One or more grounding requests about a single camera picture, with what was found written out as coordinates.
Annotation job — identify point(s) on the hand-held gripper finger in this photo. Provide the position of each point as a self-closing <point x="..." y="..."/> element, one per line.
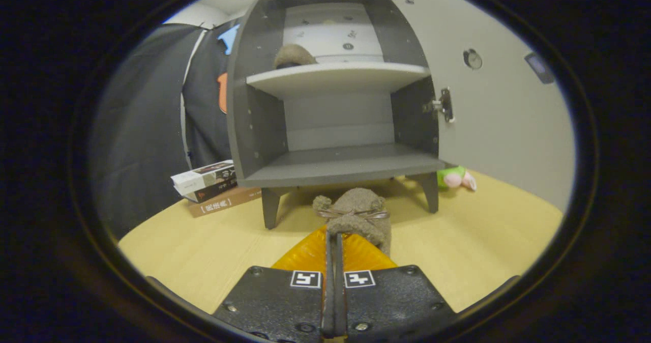
<point x="329" y="302"/>
<point x="340" y="302"/>

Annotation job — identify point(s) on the brown shoe with bow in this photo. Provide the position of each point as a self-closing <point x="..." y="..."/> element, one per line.
<point x="356" y="203"/>

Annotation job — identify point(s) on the grey shoe cabinet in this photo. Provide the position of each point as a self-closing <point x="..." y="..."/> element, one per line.
<point x="335" y="167"/>

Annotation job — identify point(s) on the white shoe cabinet door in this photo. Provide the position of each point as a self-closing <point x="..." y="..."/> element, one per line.
<point x="508" y="129"/>

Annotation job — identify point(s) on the metal door hinge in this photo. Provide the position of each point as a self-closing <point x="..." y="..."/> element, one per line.
<point x="446" y="104"/>

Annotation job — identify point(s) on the brown book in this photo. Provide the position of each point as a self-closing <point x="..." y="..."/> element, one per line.
<point x="224" y="201"/>

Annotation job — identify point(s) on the dark book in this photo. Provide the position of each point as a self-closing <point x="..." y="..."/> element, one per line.
<point x="218" y="188"/>

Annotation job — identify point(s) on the green pink plush toy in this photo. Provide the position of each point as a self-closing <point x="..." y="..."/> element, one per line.
<point x="450" y="176"/>

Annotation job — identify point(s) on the white book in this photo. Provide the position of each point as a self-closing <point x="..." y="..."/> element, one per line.
<point x="190" y="180"/>

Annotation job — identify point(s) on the black backdrop cloth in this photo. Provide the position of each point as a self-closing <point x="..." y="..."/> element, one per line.
<point x="142" y="129"/>

